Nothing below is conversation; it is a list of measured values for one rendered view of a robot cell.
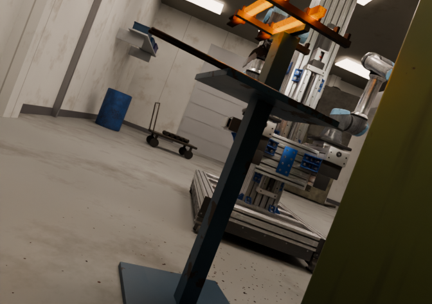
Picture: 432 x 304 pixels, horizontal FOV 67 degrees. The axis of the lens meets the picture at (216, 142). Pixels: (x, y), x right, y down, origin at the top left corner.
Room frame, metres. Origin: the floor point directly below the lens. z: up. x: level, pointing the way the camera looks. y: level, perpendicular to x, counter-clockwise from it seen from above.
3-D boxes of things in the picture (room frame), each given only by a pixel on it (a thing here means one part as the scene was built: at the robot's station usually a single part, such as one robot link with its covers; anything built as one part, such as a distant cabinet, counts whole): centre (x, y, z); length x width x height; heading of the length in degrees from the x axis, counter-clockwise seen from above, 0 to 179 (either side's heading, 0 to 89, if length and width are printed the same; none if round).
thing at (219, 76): (1.08, -0.09, 0.74); 0.40 x 0.30 x 0.02; 112
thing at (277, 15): (1.64, -0.06, 1.23); 0.09 x 0.08 x 0.11; 178
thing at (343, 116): (2.19, -0.71, 0.98); 0.13 x 0.12 x 0.14; 104
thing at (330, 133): (2.19, -0.70, 0.87); 0.15 x 0.15 x 0.10
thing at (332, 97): (8.34, -2.60, 1.45); 1.53 x 1.33 x 2.90; 95
